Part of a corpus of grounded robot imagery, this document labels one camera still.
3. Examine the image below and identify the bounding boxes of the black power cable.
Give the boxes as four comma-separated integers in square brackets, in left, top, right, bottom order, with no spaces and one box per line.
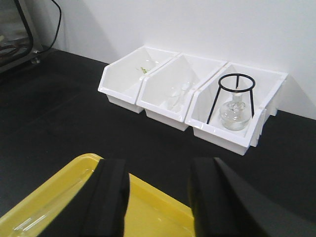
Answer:
[39,0,62,54]

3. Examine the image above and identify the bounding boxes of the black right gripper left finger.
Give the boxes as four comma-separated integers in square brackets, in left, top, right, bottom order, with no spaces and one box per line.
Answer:
[44,159,130,237]

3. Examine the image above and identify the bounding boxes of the white storage bin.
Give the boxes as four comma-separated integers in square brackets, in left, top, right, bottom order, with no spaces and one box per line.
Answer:
[136,53,227,131]
[98,45,179,113]
[185,62,288,155]

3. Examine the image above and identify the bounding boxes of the clear glass flask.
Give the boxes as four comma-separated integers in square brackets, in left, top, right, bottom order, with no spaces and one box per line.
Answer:
[220,94,251,131]

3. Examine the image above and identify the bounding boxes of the metal appliance with window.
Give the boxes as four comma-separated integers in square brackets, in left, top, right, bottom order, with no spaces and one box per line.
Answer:
[0,0,50,75]

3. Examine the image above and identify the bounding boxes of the middle white storage bin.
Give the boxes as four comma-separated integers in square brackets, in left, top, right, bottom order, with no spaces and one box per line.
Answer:
[136,53,227,131]

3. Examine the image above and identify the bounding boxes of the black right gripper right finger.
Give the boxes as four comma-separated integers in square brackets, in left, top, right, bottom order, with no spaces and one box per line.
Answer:
[188,158,314,237]

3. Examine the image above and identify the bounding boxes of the right white storage bin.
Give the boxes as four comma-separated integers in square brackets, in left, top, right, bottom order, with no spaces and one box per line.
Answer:
[185,62,288,155]

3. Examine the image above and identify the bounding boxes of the black wire tripod stand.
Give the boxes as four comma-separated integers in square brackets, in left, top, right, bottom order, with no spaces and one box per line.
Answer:
[206,73,256,124]

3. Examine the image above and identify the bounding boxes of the left white storage bin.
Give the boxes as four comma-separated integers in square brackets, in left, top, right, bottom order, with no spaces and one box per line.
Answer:
[98,45,179,113]

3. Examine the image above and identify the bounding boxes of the yellow plastic tray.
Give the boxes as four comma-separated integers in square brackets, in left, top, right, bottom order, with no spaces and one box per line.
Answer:
[0,154,195,237]

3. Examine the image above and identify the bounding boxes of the clear glassware in middle bin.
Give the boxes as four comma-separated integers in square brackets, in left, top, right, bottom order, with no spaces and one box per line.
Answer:
[167,81,193,113]

